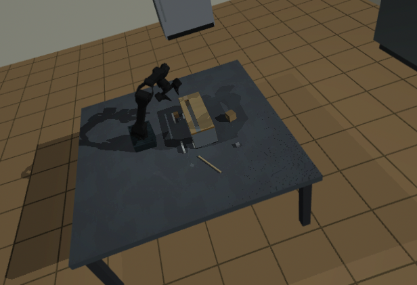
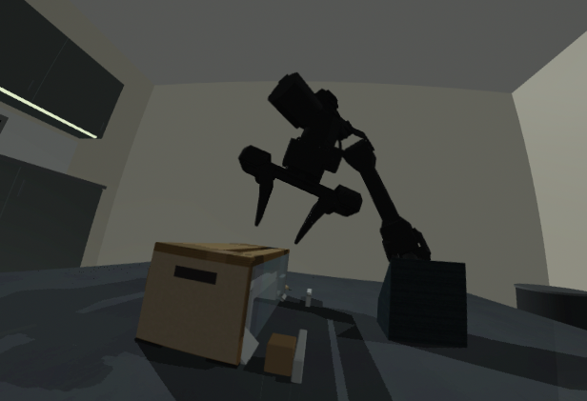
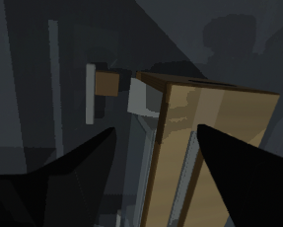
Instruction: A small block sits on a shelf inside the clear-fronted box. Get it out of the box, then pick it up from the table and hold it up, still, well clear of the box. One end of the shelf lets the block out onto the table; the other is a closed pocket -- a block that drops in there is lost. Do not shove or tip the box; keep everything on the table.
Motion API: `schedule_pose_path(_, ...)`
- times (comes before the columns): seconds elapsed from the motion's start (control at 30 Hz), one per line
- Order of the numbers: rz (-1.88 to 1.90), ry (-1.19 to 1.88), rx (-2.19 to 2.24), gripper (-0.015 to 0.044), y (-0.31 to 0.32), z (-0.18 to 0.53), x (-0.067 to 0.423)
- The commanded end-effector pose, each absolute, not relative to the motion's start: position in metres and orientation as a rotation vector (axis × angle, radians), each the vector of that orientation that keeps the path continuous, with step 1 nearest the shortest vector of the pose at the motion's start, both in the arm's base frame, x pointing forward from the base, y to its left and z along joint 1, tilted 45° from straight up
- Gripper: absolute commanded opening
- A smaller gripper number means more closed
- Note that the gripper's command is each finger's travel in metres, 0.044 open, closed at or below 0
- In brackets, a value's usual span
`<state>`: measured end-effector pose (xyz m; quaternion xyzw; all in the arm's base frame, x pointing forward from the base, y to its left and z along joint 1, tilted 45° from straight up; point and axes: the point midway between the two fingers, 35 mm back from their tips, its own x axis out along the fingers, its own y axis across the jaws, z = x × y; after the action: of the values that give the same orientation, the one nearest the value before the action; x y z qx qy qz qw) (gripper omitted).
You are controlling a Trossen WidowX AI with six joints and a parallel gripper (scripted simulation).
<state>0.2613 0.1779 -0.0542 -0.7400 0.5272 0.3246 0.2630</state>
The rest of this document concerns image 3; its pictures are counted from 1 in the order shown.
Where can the dark brown block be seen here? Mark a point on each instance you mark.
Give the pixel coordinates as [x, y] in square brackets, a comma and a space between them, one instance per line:
[107, 83]

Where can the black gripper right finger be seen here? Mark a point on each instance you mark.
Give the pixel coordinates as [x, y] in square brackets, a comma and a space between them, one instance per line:
[249, 179]

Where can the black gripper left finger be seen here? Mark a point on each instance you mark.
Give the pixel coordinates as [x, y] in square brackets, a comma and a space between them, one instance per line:
[65, 193]

